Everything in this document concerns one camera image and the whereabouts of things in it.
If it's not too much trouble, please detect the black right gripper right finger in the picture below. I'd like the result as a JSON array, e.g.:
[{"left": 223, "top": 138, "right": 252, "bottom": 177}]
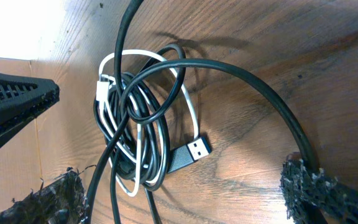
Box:
[{"left": 280, "top": 159, "right": 358, "bottom": 223}]

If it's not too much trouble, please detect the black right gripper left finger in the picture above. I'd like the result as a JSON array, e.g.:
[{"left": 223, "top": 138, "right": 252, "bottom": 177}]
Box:
[{"left": 0, "top": 170, "right": 86, "bottom": 223}]

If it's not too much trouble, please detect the black usb cable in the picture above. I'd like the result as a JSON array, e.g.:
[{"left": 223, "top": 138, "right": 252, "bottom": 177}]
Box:
[{"left": 84, "top": 0, "right": 321, "bottom": 224}]

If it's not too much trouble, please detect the white usb cable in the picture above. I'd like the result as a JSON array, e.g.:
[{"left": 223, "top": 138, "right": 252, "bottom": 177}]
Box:
[{"left": 95, "top": 49, "right": 213, "bottom": 198}]

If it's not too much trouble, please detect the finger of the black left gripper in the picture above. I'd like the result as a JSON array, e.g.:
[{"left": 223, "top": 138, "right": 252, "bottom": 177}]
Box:
[{"left": 0, "top": 73, "right": 60, "bottom": 148}]

